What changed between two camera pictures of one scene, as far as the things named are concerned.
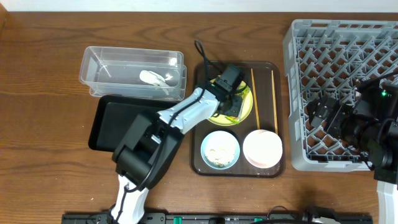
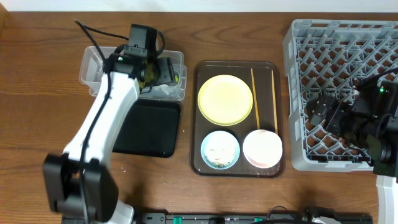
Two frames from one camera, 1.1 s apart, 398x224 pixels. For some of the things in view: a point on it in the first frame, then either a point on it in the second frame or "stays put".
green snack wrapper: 245,90 → 176,78
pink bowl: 262,149 stays put
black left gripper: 234,106 → 168,72
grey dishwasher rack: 326,58 stays put
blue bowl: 220,150 stays put
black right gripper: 334,117 stays put
